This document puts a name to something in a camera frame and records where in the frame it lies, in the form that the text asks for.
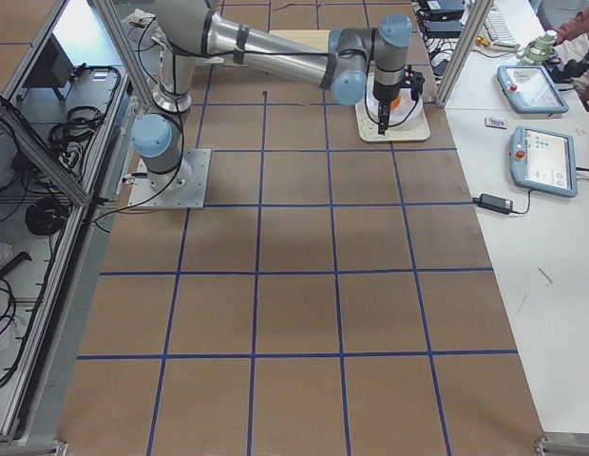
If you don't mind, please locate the orange mandarin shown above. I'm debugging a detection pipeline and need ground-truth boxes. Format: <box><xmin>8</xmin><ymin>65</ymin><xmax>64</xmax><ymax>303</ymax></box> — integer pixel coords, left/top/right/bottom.
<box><xmin>390</xmin><ymin>96</ymin><xmax>402</xmax><ymax>110</ymax></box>

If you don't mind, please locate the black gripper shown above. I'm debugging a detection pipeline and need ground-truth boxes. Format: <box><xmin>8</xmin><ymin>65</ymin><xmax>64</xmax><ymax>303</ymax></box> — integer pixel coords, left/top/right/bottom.
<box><xmin>372</xmin><ymin>66</ymin><xmax>425</xmax><ymax>135</ymax></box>

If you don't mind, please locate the upper teach pendant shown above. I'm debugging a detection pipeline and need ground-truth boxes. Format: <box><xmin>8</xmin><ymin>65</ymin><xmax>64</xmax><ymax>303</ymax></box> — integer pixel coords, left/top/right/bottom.
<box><xmin>496</xmin><ymin>66</ymin><xmax>569</xmax><ymax>114</ymax></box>

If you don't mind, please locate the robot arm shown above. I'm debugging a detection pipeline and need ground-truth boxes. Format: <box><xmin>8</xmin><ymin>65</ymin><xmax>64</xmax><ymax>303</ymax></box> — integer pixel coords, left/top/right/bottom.
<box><xmin>152</xmin><ymin>1</ymin><xmax>425</xmax><ymax>136</ymax></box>

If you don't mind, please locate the white keyboard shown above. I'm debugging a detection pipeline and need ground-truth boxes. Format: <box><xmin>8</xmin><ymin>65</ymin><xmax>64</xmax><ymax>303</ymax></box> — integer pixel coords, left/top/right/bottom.
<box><xmin>484</xmin><ymin>4</ymin><xmax>517</xmax><ymax>46</ymax></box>

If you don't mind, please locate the teach pendant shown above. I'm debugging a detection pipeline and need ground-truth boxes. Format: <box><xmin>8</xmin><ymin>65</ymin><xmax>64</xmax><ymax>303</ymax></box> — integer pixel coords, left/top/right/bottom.
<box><xmin>509</xmin><ymin>126</ymin><xmax>578</xmax><ymax>198</ymax></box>
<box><xmin>496</xmin><ymin>66</ymin><xmax>569</xmax><ymax>114</ymax></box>

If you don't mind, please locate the aluminium frame post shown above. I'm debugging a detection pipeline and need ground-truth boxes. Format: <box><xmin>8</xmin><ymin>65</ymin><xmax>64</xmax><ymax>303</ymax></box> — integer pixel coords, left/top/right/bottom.
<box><xmin>435</xmin><ymin>0</ymin><xmax>493</xmax><ymax>108</ymax></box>

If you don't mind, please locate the white ribbed plate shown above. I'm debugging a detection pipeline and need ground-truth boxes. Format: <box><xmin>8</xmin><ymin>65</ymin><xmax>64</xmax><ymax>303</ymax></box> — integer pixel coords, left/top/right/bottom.
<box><xmin>366</xmin><ymin>88</ymin><xmax>423</xmax><ymax>127</ymax></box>

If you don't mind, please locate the lower teach pendant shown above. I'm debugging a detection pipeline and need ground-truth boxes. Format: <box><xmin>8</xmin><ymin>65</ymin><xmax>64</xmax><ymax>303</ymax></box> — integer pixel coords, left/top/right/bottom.
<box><xmin>509</xmin><ymin>126</ymin><xmax>578</xmax><ymax>198</ymax></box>

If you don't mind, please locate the black power adapter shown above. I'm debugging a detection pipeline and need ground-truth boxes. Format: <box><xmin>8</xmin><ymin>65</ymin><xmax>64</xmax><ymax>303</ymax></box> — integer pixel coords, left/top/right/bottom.
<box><xmin>472</xmin><ymin>194</ymin><xmax>513</xmax><ymax>215</ymax></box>

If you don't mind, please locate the gold metal cylinder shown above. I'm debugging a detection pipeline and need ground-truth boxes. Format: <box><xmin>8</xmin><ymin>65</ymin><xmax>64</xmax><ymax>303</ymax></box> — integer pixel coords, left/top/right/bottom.
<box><xmin>475</xmin><ymin>36</ymin><xmax>491</xmax><ymax>48</ymax></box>

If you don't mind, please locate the bamboo cutting board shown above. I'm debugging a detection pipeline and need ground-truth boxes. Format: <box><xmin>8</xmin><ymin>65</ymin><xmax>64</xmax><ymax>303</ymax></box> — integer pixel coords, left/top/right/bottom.
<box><xmin>269</xmin><ymin>29</ymin><xmax>330</xmax><ymax>52</ymax></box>

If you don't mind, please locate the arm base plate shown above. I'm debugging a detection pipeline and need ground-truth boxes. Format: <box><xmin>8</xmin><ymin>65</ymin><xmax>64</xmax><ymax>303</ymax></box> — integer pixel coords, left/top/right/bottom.
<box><xmin>127</xmin><ymin>148</ymin><xmax>211</xmax><ymax>210</ymax></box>

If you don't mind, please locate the cream bear tray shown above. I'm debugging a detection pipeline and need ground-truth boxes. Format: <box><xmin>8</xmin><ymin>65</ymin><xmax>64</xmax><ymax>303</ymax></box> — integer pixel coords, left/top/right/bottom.
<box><xmin>355</xmin><ymin>72</ymin><xmax>430</xmax><ymax>143</ymax></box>

